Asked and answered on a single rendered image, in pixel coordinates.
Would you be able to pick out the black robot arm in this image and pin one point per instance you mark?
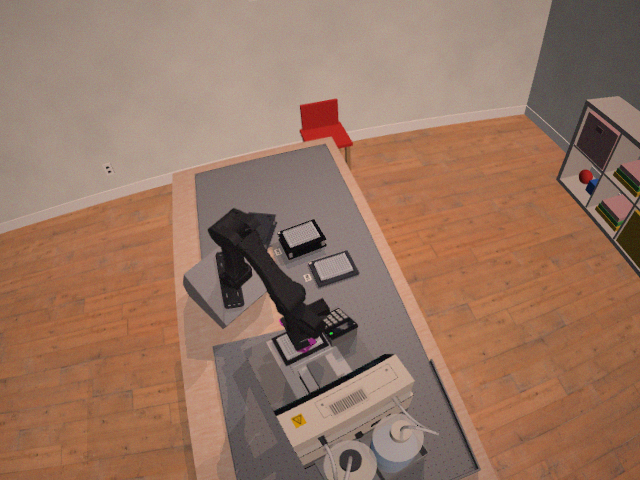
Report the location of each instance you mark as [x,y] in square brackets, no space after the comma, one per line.
[287,295]

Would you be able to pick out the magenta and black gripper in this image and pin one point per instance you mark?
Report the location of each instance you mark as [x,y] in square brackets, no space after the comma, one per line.
[296,337]

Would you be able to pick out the grey flexible hose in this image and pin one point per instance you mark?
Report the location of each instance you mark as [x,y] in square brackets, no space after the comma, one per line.
[334,466]
[422,427]

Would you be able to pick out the white well plate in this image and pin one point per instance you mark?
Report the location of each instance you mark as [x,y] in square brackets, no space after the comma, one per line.
[284,342]
[332,267]
[295,236]

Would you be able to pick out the white plastic bottle with tube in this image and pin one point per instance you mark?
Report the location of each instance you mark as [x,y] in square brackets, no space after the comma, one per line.
[392,453]

